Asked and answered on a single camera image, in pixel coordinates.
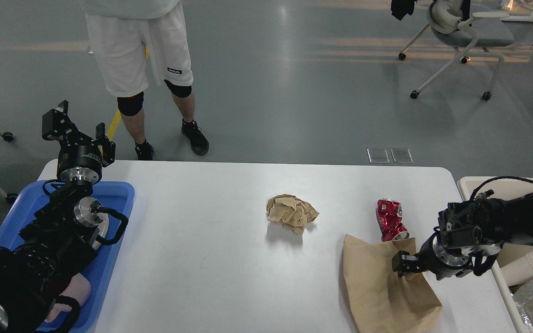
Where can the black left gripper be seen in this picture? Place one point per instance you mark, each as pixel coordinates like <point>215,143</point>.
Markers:
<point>75,161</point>

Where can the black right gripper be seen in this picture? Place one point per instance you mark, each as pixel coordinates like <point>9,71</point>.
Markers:
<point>432,257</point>

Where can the brown paper bag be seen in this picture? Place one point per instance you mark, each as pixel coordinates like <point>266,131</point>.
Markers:
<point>380,300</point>

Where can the crushed red can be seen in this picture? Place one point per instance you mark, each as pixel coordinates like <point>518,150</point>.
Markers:
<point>389,214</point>

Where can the pink plate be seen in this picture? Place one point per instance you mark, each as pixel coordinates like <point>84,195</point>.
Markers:
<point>103,224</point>

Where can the white paper cup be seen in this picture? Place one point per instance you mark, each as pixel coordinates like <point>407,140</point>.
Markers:
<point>520,271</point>

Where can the brown paper ball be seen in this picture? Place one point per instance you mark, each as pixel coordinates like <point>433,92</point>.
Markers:
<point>291,212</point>

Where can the pink mug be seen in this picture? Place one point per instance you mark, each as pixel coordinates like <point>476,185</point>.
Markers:
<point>79,288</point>

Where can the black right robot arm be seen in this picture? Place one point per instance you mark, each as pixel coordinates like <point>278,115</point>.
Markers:
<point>470,235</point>

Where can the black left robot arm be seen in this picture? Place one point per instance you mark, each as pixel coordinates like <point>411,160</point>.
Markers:
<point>59,243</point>

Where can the white waste bin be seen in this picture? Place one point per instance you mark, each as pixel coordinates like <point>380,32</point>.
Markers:
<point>506,189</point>

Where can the standing person in white shorts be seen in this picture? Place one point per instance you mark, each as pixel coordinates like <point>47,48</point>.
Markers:
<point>124,36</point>

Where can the grey office chair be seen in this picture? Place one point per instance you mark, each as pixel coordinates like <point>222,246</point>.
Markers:
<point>470,29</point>

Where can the white desk at top right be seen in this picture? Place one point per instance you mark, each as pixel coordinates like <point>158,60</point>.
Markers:
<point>532,11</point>

